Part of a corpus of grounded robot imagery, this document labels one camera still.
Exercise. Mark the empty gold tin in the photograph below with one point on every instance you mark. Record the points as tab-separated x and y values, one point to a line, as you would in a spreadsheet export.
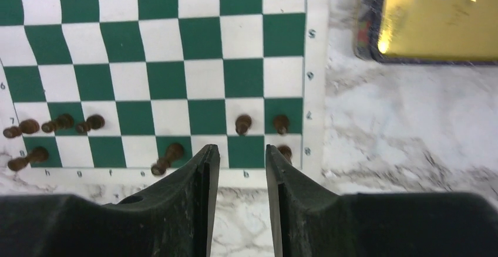
436	32

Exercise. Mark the dark brown rook corner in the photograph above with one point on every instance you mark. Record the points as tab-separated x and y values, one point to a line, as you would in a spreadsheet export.
37	155

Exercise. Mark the dark brown pawn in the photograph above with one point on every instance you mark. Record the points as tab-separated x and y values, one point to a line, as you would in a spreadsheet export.
93	122
281	124
29	126
243	124
286	152

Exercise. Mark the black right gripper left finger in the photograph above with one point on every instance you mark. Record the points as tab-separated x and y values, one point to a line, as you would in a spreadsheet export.
172	217

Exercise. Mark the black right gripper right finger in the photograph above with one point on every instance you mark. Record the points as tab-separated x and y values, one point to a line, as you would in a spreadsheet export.
309	220

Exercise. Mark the green white chess board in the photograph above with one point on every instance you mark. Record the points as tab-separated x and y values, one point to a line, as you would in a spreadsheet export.
162	72

